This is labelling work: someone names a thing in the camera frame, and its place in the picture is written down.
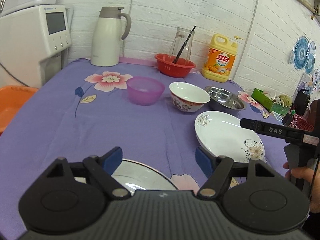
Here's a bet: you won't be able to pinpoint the white plate with dark rim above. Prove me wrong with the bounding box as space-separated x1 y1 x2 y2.
74 158 179 196

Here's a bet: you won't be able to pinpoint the white floral deep plate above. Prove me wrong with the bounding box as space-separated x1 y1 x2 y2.
194 111 266 163

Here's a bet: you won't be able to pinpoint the stainless steel bowl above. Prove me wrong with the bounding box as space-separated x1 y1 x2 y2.
204 86 246 112

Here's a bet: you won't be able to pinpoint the white ceramic bowl red pattern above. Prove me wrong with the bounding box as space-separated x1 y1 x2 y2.
169 82 210 113

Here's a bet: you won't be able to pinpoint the purple plastic bowl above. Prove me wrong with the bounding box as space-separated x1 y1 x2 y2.
126 76 165 106

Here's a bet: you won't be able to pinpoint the person's right hand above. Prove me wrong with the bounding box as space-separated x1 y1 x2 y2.
283 162 320 213

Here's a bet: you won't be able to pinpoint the green box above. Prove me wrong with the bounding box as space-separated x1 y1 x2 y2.
252 88 290 115

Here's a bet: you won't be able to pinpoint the red plastic colander basket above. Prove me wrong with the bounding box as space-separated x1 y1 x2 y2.
155 54 196 78

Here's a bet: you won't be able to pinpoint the yellow dish soap jug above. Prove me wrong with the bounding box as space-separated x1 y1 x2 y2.
201 34 243 83

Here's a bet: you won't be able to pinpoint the orange plastic basin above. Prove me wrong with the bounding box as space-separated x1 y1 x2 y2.
0 85 39 134

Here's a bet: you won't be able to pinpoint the clear glass pitcher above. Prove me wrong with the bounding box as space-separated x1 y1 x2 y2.
168 26 195 64

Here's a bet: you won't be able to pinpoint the white thermos jug grey lid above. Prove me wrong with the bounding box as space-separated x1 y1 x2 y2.
91 7 132 67

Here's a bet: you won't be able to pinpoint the black stirring stick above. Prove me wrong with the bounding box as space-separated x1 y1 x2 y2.
172 25 197 65

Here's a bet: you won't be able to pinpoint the white water dispenser with screen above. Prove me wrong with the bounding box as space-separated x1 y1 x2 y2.
1 5 72 88

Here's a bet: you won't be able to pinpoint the blue paper wall decorations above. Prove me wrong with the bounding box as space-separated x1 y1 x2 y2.
288 36 319 95

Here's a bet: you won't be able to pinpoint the white pipe on wall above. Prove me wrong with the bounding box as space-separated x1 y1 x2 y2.
233 0 261 82

